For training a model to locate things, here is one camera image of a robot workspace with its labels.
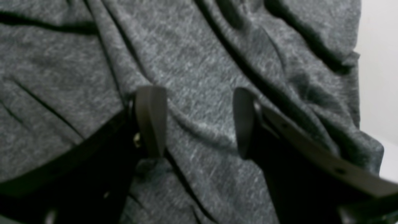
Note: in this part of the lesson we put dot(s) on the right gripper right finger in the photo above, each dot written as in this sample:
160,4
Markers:
308,184

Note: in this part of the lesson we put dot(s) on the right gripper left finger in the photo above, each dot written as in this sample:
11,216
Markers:
89,184

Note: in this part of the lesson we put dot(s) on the grey long-sleeve t-shirt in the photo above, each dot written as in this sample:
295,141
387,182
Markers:
68,66

